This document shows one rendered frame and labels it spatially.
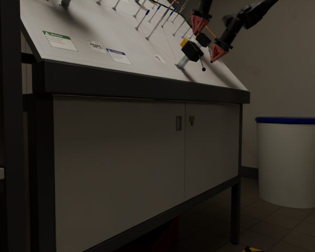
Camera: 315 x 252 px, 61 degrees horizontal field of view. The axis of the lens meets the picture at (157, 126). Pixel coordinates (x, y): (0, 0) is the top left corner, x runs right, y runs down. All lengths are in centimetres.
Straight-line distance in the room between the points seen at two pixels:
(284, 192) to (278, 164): 23
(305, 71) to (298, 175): 110
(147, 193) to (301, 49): 243
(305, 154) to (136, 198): 169
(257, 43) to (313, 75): 68
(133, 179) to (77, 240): 23
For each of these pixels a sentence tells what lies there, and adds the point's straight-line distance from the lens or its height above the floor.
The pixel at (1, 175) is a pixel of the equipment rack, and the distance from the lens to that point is 56.
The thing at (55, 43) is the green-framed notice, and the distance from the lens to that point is 68.
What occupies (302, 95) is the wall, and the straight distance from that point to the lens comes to 297.
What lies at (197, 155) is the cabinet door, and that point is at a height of 57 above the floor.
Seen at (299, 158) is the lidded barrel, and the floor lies 40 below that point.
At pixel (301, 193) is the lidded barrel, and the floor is 12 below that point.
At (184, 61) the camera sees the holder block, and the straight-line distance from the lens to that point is 103.
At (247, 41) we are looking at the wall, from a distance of 328.
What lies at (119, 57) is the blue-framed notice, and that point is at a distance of 79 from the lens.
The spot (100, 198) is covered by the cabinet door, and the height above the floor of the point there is 53.
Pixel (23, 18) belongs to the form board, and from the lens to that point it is 71.
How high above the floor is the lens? 77
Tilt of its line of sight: 4 degrees down
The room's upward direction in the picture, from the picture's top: straight up
